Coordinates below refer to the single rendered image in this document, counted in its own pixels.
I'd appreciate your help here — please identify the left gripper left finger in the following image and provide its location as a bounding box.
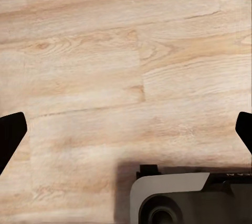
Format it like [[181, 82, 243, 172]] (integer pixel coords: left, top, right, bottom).
[[0, 112, 27, 175]]

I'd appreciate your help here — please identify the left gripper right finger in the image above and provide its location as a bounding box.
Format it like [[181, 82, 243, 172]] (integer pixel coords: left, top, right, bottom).
[[235, 111, 252, 154]]

